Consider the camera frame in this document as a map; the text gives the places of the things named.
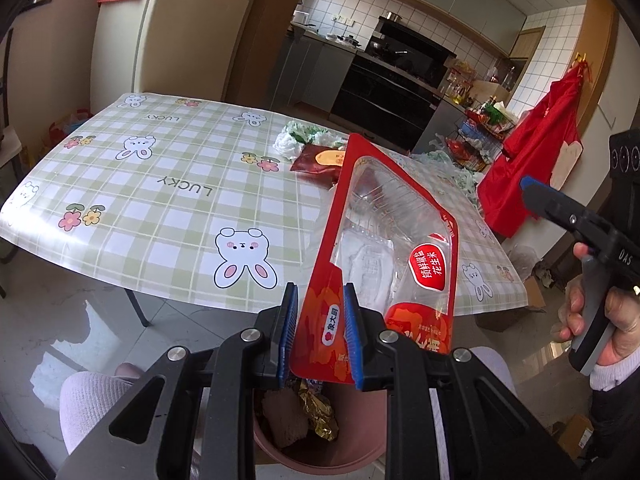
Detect cream refrigerator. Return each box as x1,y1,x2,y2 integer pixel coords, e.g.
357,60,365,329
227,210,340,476
131,0,261,103

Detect red apron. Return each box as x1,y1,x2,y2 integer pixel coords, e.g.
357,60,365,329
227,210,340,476
477,52,586,238

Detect grey kitchen base cabinets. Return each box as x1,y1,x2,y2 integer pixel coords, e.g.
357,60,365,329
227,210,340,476
272,35,358,113

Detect black range hood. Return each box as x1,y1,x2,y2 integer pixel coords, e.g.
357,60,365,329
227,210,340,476
367,14,457,86

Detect green checked bunny tablecloth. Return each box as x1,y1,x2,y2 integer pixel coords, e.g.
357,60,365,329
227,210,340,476
0,91,530,317

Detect gold foil bag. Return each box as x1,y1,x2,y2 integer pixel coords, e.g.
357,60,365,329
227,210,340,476
297,379,340,442

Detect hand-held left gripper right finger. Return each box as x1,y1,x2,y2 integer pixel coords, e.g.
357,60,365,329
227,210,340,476
342,282,581,480

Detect dark red snack packet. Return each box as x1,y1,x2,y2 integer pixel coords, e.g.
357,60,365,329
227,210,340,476
290,142,347,190

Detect brown crumpled paper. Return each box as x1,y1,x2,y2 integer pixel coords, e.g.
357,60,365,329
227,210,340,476
261,389,311,450

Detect white green plastic bag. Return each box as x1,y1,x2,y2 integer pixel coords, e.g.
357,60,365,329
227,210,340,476
272,121,348,162

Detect person's left leg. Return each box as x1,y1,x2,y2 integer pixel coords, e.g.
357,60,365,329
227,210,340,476
60,365,148,458

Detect wire rack with snacks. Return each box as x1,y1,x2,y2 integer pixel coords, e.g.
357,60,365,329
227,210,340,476
445,102,521,171

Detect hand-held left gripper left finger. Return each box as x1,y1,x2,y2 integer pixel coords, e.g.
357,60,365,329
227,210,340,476
65,282,301,480

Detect person's right hand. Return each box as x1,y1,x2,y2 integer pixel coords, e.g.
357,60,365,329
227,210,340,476
557,242,640,367

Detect black built-in oven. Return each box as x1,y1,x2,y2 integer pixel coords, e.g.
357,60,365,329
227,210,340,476
330,55,441,153

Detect pile of white plastic bags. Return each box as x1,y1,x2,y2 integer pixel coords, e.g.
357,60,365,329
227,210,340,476
412,132,488,211

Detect row of condiment bottles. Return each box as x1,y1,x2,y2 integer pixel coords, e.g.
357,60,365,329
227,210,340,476
445,67,476,106

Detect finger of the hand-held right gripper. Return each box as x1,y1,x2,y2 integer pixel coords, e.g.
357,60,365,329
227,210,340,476
520,175,613,247

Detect pink brown waste bin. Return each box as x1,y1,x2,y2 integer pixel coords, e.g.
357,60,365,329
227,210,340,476
251,380,390,480

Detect black table leg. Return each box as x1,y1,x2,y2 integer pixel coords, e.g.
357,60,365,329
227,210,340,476
122,287,151,328

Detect red clear-window snack bag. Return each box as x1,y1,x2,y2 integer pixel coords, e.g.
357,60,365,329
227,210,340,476
290,132,460,386

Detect person's right forearm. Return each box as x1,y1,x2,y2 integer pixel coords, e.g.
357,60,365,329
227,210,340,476
589,359,640,467

